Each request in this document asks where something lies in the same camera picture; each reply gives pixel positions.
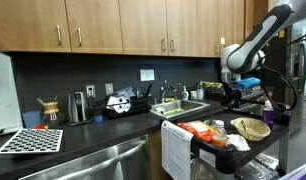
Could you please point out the white wall switch plate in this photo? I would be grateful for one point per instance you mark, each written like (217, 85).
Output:
(109, 89)

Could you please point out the thin chrome tap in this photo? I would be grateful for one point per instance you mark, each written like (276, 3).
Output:
(178, 91)

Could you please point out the glass pour-over coffee maker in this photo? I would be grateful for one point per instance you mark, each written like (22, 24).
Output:
(52, 116)

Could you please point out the orange juice plastic bottle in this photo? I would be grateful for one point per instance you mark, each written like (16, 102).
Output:
(219, 138)

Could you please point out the yellow green sponge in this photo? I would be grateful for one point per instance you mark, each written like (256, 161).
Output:
(170, 99)

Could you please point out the black service cart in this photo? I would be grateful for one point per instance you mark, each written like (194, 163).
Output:
(226, 160)

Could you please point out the wooden upper cabinets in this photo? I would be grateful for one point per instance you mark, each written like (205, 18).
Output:
(143, 26)

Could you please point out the purple soap pump bottle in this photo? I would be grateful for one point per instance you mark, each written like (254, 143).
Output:
(268, 116)

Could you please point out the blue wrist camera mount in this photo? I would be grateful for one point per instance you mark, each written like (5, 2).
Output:
(248, 83)

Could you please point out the black white checkerboard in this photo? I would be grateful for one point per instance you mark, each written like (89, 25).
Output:
(31, 141)

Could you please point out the stainless gas stove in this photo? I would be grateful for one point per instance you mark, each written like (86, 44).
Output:
(251, 108)

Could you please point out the stainless electric kettle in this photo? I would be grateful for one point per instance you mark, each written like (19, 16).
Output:
(78, 108)

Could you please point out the white mug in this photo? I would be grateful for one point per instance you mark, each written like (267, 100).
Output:
(193, 95)

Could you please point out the white round plate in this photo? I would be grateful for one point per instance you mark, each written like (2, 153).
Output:
(118, 105)

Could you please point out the sticky note on cabinet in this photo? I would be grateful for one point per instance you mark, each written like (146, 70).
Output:
(222, 41)

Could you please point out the white soap dispenser bottle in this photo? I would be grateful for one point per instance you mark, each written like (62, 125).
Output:
(185, 95)

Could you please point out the stainless steel dishwasher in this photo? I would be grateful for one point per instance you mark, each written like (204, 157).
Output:
(109, 163)

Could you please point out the clear spray bottle green cap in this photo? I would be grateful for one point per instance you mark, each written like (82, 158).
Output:
(200, 93)

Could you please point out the white purple-edged board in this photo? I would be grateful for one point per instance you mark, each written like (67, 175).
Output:
(303, 173)

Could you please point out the chrome kitchen faucet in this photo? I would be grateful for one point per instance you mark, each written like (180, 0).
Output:
(162, 91)

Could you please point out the small red object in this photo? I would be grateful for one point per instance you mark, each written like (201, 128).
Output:
(40, 127)

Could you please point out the dark spoon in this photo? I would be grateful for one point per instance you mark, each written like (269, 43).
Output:
(243, 126)

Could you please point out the stainless steel sink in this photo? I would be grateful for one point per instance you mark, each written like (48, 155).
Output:
(189, 106)

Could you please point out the white hanging towel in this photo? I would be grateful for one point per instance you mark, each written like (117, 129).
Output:
(176, 150)

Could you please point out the woven wicker basket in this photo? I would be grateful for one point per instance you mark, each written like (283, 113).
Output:
(256, 131)

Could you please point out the green patterned oven mitts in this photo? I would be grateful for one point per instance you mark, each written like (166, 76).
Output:
(211, 85)

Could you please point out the white wall notice paper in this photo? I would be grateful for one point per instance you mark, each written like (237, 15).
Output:
(147, 75)

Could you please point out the black dish rack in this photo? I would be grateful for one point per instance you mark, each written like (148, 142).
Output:
(139, 105)

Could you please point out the light blue plastic container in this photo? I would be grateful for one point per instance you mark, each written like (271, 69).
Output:
(31, 120)

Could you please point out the white cart label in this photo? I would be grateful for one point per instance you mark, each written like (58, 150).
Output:
(207, 158)

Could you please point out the small blue cup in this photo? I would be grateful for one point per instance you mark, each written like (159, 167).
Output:
(98, 119)

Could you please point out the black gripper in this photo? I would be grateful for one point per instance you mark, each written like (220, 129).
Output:
(233, 91)

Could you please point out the stainless steel refrigerator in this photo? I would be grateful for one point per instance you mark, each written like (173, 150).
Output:
(298, 116)

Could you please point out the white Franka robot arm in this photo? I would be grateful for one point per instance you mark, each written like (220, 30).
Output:
(259, 36)

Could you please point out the clear plastic container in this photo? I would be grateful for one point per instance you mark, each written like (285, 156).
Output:
(203, 171)

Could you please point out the red orange snack bag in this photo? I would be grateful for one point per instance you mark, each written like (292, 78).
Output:
(199, 131)

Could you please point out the white wall outlet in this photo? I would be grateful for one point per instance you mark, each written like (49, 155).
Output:
(90, 91)

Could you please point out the whiteboard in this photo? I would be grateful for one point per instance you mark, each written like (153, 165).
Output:
(4, 96)

